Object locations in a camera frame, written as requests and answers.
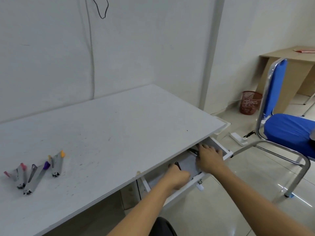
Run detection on black hanging cable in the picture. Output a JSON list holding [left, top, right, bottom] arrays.
[[92, 0, 109, 20]]

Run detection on orange-handled nail clipper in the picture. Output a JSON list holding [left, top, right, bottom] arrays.
[[48, 150, 66, 178]]

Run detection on light wooden desk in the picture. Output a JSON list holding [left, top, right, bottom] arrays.
[[256, 46, 315, 116]]

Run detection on red mesh wastebasket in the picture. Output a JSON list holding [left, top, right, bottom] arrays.
[[240, 91, 263, 115]]

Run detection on person's left forearm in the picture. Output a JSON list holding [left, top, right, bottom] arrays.
[[106, 184, 181, 236]]

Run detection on white desk drawer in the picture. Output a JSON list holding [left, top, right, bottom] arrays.
[[140, 136, 233, 207]]

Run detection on person's right hand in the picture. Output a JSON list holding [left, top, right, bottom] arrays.
[[196, 144, 226, 174]]

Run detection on person's left hand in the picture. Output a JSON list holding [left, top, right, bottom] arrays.
[[165, 167, 191, 191]]

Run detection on person's right forearm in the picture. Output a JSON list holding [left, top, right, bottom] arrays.
[[213, 166, 315, 236]]

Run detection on blue padded metal chair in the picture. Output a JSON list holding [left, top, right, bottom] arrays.
[[231, 58, 315, 198]]

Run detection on white power strip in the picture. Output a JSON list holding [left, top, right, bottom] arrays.
[[229, 132, 248, 147]]

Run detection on white wall cable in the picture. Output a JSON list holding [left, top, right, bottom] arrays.
[[84, 0, 97, 100]]

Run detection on pink-handled nail clipper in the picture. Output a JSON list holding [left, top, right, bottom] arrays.
[[4, 163, 27, 190]]

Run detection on person's black clothing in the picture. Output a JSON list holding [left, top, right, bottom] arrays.
[[155, 217, 178, 236]]

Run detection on purple-handled nail clipper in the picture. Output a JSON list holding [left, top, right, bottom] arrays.
[[23, 161, 51, 195]]

